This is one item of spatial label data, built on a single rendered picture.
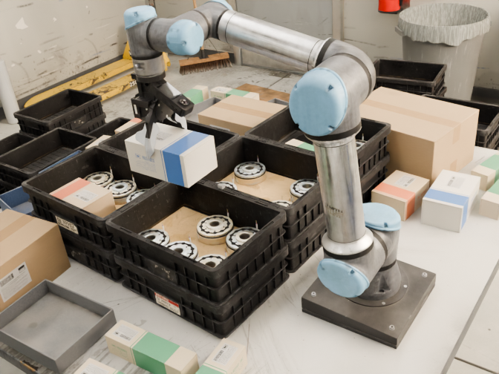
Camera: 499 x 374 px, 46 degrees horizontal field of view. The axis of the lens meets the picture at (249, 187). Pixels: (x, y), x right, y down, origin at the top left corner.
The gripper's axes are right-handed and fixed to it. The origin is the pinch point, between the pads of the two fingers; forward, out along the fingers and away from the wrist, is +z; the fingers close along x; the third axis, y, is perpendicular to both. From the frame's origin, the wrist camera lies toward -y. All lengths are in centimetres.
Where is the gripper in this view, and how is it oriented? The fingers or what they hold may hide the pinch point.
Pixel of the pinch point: (170, 147)
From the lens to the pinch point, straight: 152.2
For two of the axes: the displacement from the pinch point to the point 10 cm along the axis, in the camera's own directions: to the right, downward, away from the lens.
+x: -5.7, 4.7, -6.8
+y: -8.2, -2.3, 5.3
